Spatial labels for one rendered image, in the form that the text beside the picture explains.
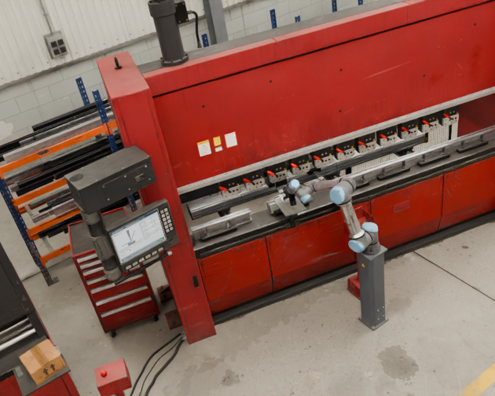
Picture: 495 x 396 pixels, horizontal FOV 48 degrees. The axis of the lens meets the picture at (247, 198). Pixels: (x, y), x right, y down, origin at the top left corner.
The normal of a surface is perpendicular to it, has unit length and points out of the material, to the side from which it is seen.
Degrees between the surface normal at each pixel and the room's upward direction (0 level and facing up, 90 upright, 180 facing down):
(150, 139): 90
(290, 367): 0
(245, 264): 90
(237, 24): 90
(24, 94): 90
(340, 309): 0
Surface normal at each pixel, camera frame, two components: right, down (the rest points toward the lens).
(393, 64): 0.33, 0.49
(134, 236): 0.59, 0.38
